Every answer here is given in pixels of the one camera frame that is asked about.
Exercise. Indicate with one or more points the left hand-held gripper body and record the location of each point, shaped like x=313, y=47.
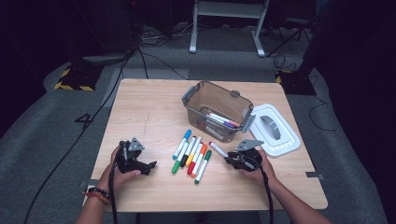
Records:
x=127, y=160

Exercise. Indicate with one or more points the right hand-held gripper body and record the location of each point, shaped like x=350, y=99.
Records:
x=250, y=160

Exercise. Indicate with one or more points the brown red cap marker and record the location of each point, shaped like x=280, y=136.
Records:
x=219, y=150

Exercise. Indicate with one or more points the dark green cap marker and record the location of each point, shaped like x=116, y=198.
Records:
x=208, y=153

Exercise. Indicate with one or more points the bright green cap marker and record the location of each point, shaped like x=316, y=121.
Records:
x=176, y=167

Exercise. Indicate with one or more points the purple cap marker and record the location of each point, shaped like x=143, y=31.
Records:
x=229, y=125

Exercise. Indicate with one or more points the orange cap marker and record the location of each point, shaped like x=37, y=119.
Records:
x=203, y=149

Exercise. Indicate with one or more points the pink cap marker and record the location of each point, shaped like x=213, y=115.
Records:
x=232, y=121

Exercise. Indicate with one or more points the black cap marker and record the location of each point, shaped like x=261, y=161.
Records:
x=183, y=161

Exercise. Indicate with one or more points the white storage box lid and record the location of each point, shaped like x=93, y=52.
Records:
x=286, y=146

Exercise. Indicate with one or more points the yellow cap marker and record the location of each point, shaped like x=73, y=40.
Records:
x=190, y=160

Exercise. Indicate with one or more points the translucent grey storage box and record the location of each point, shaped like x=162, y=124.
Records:
x=218, y=96

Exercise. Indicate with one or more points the person's right hand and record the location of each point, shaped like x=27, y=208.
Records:
x=264, y=175

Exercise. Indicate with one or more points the person's left hand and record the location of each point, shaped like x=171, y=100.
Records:
x=109, y=180

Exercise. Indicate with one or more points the grey tape strip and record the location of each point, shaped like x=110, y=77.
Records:
x=316, y=175
x=85, y=183

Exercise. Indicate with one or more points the person's dark clothing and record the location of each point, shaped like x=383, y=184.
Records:
x=199, y=219

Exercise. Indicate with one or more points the black tripod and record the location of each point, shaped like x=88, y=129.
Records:
x=291, y=34

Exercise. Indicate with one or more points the yellow striped black base plate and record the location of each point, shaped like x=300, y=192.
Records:
x=81, y=77
x=299, y=84

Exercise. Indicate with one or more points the white metal table frame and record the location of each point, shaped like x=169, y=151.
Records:
x=229, y=9

